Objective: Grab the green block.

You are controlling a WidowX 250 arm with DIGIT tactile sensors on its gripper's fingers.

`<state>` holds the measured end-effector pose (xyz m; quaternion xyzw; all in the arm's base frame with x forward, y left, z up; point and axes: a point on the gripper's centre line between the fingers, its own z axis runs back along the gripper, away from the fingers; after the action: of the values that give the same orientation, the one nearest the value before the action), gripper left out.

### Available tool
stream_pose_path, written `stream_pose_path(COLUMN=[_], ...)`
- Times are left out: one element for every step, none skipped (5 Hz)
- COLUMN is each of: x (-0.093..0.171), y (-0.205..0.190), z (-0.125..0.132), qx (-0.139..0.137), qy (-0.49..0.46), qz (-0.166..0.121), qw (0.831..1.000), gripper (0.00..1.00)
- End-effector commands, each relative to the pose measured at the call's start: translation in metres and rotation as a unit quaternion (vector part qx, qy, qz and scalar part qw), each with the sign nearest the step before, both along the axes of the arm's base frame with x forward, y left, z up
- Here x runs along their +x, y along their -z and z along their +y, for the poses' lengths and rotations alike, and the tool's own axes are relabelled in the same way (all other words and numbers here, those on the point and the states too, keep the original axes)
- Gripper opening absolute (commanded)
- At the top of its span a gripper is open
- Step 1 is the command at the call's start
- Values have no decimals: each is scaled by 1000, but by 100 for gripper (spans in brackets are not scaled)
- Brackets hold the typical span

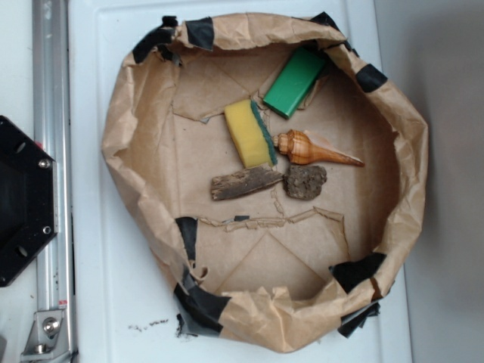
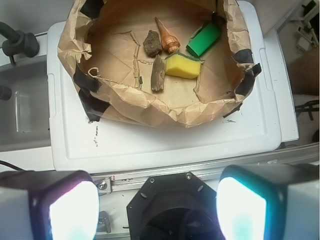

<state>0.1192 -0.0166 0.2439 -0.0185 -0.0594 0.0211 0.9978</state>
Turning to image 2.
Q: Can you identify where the dark bark piece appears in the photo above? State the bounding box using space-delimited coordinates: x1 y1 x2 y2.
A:
150 54 166 92

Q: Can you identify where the green rectangular block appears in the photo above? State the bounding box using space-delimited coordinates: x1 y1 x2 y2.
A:
186 23 221 58

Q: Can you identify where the crumpled brown paper bag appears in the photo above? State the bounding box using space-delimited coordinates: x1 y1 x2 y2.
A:
57 0 261 128

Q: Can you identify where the clear plastic container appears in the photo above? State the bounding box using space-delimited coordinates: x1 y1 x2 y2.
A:
13 89 51 133

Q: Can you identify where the aluminium extrusion rail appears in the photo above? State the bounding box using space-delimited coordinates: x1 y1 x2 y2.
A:
91 142 320 196

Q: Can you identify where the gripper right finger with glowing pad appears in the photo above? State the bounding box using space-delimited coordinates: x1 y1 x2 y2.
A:
216 164 320 240

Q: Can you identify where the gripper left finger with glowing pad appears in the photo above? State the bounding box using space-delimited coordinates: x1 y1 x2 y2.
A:
0 170 100 240

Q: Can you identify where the grey-brown rock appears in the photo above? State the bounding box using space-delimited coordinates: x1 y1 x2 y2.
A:
143 30 162 58

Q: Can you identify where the brown wooden cone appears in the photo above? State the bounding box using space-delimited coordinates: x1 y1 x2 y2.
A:
154 17 181 54

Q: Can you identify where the yellow sponge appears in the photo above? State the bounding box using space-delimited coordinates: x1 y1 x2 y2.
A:
165 52 201 79

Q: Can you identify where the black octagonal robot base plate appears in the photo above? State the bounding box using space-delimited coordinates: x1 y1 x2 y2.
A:
126 174 224 240

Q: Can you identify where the metal corner bracket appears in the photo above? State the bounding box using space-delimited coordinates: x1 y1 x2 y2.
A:
97 211 112 234

